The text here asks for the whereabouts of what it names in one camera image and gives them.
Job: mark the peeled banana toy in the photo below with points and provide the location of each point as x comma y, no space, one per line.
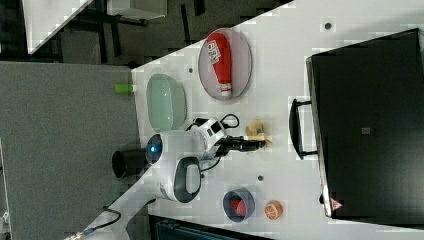
255,131

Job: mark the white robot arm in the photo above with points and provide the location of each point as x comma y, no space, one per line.
170,166

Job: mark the red strawberry toy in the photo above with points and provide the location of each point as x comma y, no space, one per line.
239,207

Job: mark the round grey plate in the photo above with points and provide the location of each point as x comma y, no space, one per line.
241,66

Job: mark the orange slice toy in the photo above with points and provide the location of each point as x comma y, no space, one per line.
273,210

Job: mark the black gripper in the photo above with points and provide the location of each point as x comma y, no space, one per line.
230,143

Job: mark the dark blue bowl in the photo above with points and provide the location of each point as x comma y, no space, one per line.
243,194

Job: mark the black cylinder cup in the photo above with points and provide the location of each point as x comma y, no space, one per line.
129,162

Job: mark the red ketchup bottle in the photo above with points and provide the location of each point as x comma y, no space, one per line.
219,52

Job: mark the black oven handle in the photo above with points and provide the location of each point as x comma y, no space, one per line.
295,129

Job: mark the black toaster oven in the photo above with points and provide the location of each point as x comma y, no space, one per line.
367,106

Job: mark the green perforated colander basket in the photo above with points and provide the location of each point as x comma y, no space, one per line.
166,101

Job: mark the green marker on table edge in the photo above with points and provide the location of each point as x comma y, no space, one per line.
124,88

